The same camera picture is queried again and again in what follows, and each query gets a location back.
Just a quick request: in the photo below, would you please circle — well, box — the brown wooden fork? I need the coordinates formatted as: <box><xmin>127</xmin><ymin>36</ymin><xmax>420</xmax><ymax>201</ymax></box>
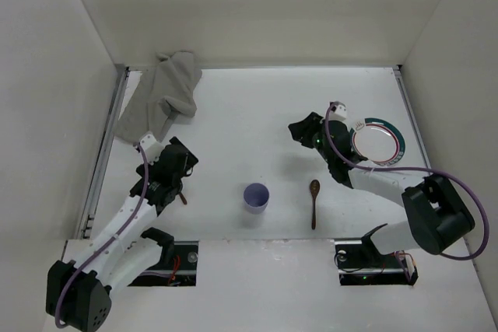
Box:
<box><xmin>179</xmin><ymin>192</ymin><xmax>188</xmax><ymax>205</ymax></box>

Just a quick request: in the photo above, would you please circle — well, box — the white plate green red rim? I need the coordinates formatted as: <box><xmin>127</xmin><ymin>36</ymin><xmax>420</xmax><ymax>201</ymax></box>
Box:
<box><xmin>349</xmin><ymin>117</ymin><xmax>406</xmax><ymax>167</ymax></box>

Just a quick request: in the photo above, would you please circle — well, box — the brown wooden spoon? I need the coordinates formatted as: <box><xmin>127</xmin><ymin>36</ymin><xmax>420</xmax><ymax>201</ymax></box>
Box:
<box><xmin>309</xmin><ymin>180</ymin><xmax>321</xmax><ymax>230</ymax></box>

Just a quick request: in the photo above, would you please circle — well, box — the lavender plastic cup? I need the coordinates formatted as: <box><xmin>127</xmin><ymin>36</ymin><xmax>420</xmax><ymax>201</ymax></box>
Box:
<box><xmin>243</xmin><ymin>183</ymin><xmax>270</xmax><ymax>215</ymax></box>

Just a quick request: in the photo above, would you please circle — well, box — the grey cloth placemat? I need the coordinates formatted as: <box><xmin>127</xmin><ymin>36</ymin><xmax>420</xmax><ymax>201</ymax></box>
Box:
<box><xmin>114</xmin><ymin>51</ymin><xmax>202</xmax><ymax>143</ymax></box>

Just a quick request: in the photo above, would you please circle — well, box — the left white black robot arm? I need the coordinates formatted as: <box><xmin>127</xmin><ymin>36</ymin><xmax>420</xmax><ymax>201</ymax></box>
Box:
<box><xmin>46</xmin><ymin>133</ymin><xmax>198</xmax><ymax>331</ymax></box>

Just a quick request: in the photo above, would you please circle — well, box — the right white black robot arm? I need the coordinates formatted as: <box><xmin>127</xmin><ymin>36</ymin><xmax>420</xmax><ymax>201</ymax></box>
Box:
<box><xmin>288</xmin><ymin>112</ymin><xmax>475</xmax><ymax>262</ymax></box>

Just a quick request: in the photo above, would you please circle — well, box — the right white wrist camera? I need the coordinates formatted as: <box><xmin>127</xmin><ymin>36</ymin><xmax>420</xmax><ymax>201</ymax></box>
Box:
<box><xmin>328</xmin><ymin>101</ymin><xmax>347</xmax><ymax>121</ymax></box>

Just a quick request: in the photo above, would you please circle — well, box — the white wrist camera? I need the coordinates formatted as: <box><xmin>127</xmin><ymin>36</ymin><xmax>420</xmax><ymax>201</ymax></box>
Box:
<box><xmin>328</xmin><ymin>101</ymin><xmax>347</xmax><ymax>121</ymax></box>
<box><xmin>139</xmin><ymin>131</ymin><xmax>164</xmax><ymax>164</ymax></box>

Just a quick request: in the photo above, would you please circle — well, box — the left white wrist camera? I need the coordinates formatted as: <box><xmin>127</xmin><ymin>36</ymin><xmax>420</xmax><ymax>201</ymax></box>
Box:
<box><xmin>139</xmin><ymin>131</ymin><xmax>164</xmax><ymax>164</ymax></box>

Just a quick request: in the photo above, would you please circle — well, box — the right metal table rail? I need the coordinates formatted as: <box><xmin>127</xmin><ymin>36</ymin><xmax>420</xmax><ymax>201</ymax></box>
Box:
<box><xmin>393</xmin><ymin>65</ymin><xmax>431</xmax><ymax>167</ymax></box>

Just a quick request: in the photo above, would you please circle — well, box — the metal table rail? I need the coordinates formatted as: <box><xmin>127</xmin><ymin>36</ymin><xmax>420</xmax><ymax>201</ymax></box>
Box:
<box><xmin>393</xmin><ymin>65</ymin><xmax>431</xmax><ymax>167</ymax></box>
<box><xmin>74</xmin><ymin>64</ymin><xmax>129</xmax><ymax>239</ymax></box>

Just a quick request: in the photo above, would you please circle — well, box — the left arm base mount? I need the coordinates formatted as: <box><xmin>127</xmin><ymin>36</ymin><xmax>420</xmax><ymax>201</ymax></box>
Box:
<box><xmin>129</xmin><ymin>241</ymin><xmax>198</xmax><ymax>288</ymax></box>

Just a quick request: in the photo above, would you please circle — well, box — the left metal table rail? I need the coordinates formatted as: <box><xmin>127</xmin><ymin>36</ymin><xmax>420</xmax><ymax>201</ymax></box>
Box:
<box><xmin>74</xmin><ymin>64</ymin><xmax>129</xmax><ymax>239</ymax></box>

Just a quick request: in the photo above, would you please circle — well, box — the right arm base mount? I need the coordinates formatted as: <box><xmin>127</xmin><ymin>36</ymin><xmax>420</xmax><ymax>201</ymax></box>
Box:
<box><xmin>333</xmin><ymin>239</ymin><xmax>419</xmax><ymax>286</ymax></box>

